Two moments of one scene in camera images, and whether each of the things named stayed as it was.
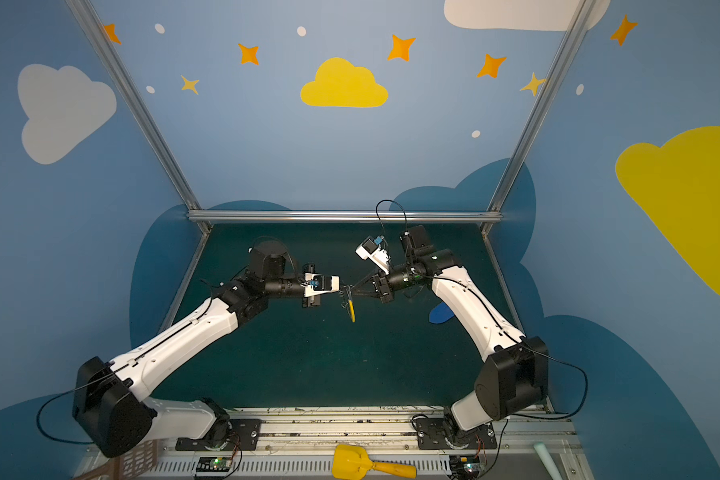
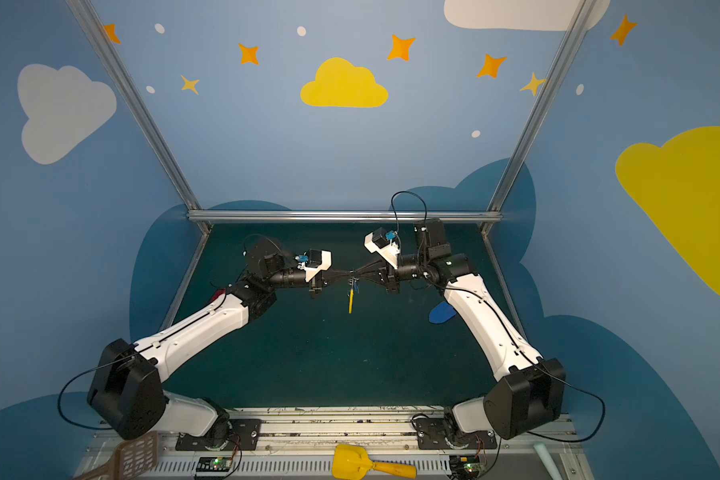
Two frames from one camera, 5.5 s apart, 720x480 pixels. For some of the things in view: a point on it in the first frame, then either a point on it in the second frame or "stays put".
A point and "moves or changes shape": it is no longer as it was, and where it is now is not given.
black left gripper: (311, 297) → (317, 279)
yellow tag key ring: (347, 292) moves or changes shape
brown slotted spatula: (137, 462) stays put
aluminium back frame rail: (342, 216) stays put
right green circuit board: (465, 467) stays put
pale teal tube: (547, 461) stays put
